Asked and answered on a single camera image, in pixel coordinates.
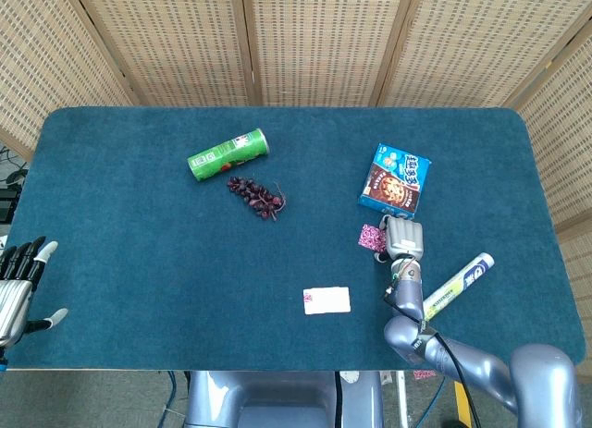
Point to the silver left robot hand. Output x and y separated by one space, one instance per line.
14 298

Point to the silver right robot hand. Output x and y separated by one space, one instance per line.
404 238

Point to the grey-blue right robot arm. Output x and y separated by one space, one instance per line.
462 358

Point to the blue cookie box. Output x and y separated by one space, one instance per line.
393 183

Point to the blue felt table cover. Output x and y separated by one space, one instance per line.
139 261

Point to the bunch of red grapes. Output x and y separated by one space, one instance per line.
254 197

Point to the white table leg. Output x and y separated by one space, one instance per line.
401 400

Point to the green chip can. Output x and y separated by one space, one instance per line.
222 157

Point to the grey-blue robot torso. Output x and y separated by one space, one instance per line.
277 395

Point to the woven bamboo folding screen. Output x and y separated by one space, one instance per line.
324 40

